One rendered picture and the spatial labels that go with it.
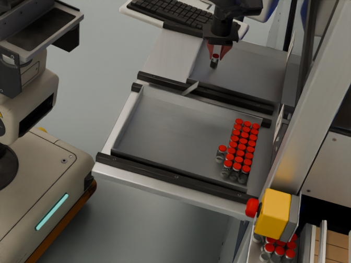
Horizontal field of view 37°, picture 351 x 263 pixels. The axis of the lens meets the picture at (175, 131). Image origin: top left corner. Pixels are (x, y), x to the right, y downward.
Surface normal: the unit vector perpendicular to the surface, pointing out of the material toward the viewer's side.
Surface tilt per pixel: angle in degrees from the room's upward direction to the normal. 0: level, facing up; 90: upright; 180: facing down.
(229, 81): 0
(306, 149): 90
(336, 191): 90
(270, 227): 90
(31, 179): 0
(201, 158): 0
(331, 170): 90
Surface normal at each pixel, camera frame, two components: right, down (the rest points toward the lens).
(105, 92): 0.14, -0.70
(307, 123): -0.24, 0.66
